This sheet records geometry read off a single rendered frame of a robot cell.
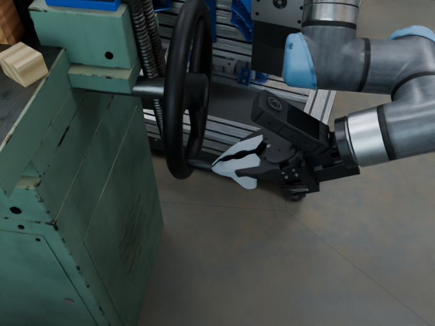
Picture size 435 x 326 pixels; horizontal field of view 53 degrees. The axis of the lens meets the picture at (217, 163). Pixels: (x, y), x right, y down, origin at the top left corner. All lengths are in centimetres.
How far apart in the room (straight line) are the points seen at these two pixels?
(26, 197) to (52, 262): 20
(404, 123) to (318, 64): 14
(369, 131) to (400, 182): 117
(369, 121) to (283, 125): 11
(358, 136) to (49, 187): 44
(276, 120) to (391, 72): 17
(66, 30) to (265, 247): 101
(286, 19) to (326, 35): 49
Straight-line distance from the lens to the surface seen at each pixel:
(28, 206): 69
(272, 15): 110
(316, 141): 59
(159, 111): 77
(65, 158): 71
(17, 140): 59
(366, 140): 58
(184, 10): 63
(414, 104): 58
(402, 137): 58
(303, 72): 61
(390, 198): 168
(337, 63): 61
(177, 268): 143
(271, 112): 56
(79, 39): 67
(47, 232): 74
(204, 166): 69
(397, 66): 63
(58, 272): 87
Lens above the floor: 128
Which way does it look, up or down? 50 degrees down
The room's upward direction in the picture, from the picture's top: straight up
